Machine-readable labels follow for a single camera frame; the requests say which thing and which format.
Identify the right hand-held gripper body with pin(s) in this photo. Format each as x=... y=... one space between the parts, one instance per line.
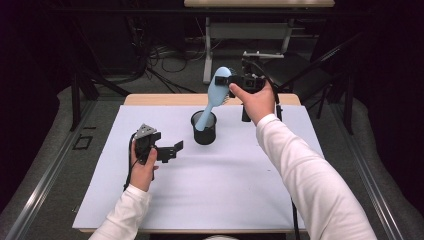
x=250 y=81

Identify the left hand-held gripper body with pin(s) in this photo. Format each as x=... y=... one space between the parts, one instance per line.
x=145 y=143

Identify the light blue hairbrush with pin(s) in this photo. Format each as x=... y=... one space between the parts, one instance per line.
x=216 y=96

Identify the black mesh pen holder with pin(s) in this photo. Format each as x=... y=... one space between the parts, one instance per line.
x=205 y=137

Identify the person's right hand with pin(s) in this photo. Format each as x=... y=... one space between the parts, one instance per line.
x=256 y=105

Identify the person's left hand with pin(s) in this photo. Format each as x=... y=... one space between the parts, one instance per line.
x=141 y=175

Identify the white-legged desk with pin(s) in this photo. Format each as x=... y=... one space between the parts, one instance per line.
x=226 y=30

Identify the black folding chair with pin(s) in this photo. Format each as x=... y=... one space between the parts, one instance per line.
x=306 y=76

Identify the black metal stand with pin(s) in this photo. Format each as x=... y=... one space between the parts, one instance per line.
x=76 y=100
x=349 y=106

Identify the metal floor rail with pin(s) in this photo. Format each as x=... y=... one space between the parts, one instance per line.
x=373 y=186
x=43 y=186

